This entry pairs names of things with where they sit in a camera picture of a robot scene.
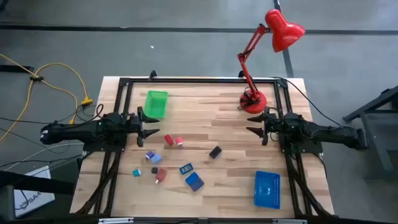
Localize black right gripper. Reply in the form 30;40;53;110
246;107;282;146

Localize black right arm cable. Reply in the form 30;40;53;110
272;76;343;128

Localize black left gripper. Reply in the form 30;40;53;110
126;106;160;147

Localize silver metal bracket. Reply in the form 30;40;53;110
98;217;134;224
272;218;308;224

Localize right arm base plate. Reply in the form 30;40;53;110
281;141;323;154

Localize grey box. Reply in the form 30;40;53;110
0;185;16;222

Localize blue rectangular plastic case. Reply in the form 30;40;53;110
185;172;205;192

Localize black side table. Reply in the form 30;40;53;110
343;85;398;181

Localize blue plastic tray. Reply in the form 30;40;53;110
254;170;281;210

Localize blue digital clock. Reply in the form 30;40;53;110
179;162;194;175

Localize black floor cable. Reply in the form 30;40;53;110
0;104;96;125

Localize black digital clock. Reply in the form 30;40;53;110
208;146;223;159

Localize yellow extension cable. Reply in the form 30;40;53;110
0;74;78;144
0;53;94;106

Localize white cable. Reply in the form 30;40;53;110
4;142;85;172

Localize white cardboard box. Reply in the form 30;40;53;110
14;166;56;218

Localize red desk lamp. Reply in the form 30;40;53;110
237;8;306;114

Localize black metal table frame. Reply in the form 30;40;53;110
74;77;335;218

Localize long red wall charger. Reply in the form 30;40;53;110
154;168;168;184

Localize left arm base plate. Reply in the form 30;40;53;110
83;141;127;152

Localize black floor bar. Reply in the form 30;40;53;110
0;64;34;73

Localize black beam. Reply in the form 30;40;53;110
0;170;75;195

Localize green plastic basket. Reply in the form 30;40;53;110
143;90;169;119

